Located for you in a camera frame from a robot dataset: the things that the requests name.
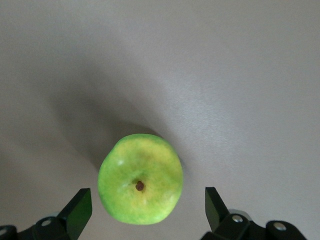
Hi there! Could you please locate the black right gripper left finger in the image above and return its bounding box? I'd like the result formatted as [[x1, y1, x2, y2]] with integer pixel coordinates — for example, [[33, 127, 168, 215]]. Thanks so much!
[[0, 187, 93, 240]]

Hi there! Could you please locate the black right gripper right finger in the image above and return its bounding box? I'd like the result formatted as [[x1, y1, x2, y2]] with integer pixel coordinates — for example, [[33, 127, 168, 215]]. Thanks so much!
[[201, 186, 307, 240]]

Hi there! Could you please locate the green apple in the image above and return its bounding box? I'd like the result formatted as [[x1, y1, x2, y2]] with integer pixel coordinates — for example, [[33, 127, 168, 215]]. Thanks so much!
[[97, 133, 185, 225]]

